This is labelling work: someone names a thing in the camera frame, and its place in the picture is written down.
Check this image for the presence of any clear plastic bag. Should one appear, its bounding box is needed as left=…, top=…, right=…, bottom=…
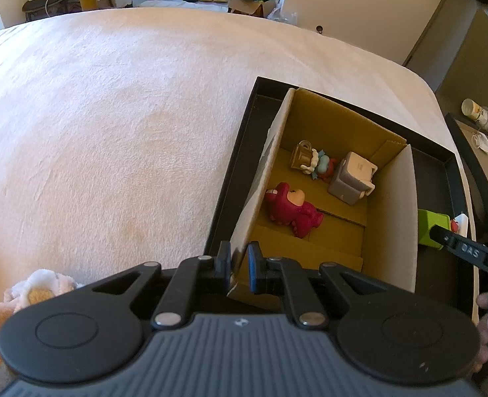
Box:
left=267, top=7, right=298, bottom=25

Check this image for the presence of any yellow label cup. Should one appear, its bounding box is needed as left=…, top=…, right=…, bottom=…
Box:
left=462, top=98, right=488, bottom=135

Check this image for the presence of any green cube box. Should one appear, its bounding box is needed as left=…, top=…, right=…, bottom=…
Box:
left=418, top=209, right=451, bottom=251

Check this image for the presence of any white plush toy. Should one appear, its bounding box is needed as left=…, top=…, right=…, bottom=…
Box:
left=4, top=269, right=79, bottom=311

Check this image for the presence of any dark side table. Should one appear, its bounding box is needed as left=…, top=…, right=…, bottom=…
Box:
left=446, top=111, right=488, bottom=232

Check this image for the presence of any blue-haired figurine with mug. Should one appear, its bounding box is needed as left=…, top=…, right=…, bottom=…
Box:
left=290, top=141, right=339, bottom=181

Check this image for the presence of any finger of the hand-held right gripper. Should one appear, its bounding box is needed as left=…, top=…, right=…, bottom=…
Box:
left=430, top=223, right=488, bottom=269

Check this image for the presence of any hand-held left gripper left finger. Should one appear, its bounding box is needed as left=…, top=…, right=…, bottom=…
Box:
left=84, top=242, right=233, bottom=328

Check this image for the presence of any pink bear toy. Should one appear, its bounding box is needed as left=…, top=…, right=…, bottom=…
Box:
left=264, top=182, right=324, bottom=238

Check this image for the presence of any open cardboard box with papers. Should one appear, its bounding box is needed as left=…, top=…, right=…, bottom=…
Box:
left=227, top=0, right=278, bottom=18

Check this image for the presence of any brown cardboard box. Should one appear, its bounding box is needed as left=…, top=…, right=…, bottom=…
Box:
left=227, top=87, right=418, bottom=311

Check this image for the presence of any white grey cube toy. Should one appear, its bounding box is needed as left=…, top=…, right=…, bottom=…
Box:
left=328, top=152, right=377, bottom=206

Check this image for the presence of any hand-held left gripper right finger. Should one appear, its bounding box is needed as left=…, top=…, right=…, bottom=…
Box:
left=247, top=243, right=397, bottom=328

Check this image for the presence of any white floor rug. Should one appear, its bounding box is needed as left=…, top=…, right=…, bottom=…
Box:
left=138, top=0, right=230, bottom=13

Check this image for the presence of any black tray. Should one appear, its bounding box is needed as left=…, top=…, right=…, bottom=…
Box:
left=202, top=76, right=476, bottom=324

